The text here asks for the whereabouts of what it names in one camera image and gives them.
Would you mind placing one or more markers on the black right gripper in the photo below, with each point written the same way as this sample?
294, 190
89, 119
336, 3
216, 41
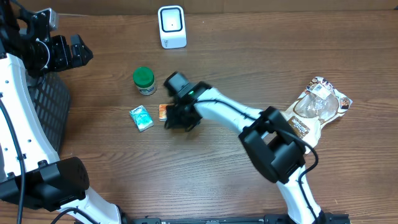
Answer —
178, 122

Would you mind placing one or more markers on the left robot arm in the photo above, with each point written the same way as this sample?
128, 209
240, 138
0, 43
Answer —
32, 173

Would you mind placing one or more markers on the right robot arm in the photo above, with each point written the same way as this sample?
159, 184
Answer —
274, 149

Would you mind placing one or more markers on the brown white snack pouch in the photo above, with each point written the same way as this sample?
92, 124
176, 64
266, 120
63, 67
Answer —
319, 104

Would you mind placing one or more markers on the green tissue pack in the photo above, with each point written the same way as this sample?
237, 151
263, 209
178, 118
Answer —
141, 118

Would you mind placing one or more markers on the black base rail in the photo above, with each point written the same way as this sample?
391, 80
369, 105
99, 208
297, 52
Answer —
327, 218

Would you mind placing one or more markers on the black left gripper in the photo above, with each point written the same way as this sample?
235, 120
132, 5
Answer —
66, 60

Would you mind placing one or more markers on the grey plastic mesh basket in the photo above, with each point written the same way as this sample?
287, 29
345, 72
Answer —
51, 100

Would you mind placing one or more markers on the orange tissue pack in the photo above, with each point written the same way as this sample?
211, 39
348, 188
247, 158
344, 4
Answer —
163, 112

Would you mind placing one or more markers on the green lid jar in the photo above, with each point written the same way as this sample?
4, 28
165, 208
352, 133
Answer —
144, 79

